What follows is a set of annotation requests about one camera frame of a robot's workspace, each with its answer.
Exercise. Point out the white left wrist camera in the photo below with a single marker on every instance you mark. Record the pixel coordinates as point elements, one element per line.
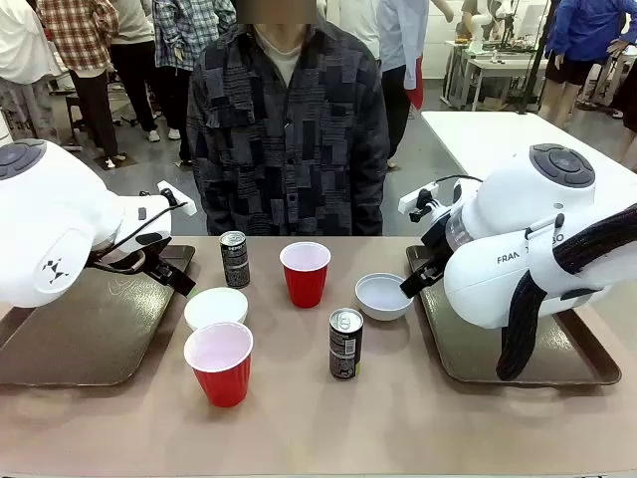
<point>175,195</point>

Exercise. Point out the person in light blue shirt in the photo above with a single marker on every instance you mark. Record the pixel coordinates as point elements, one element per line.
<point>398,45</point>

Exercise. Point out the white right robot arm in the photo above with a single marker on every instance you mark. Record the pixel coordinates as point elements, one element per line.
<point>497,279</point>

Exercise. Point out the person in white garment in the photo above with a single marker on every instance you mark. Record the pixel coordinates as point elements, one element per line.
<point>20,50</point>

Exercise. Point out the white bowl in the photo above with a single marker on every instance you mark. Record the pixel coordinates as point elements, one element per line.
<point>380,299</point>
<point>214,305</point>

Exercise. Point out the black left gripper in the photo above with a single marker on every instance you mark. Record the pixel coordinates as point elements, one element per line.
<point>175,279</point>

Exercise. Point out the person in dark patchwork shirt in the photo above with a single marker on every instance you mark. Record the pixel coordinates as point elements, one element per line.
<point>288,149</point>

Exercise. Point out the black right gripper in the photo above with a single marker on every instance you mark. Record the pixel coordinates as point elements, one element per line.
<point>418,281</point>

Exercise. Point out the black drink can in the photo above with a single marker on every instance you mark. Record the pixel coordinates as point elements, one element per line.
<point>235,261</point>
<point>345,348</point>

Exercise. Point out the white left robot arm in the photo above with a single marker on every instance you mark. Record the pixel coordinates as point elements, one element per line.
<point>50,224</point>

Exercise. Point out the person in red plaid shirt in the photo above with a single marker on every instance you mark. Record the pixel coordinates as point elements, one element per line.
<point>84,60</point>

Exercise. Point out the brown plastic tray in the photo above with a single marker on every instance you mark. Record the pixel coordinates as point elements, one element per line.
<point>99,328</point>
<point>557,348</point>

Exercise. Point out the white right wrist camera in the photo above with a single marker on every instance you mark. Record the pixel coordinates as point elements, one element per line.
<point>415,196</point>

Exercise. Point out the white background table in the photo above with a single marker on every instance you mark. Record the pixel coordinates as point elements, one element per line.
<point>497,67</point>

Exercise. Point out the red plastic cup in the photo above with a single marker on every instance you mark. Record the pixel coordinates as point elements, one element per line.
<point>304,284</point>
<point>221,373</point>

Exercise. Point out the person in blue plaid shirt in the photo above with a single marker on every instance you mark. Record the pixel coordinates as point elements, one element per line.
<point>189,35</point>

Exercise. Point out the white side table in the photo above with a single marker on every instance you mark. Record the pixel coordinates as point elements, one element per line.
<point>497,139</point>

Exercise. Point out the person in beige top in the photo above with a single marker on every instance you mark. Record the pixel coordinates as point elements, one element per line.
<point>134,60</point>

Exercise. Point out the person in blue jacket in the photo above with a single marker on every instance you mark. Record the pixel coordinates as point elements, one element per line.
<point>582,35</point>

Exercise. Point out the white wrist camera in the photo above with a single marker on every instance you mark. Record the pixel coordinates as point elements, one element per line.
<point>175,195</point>
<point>415,196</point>

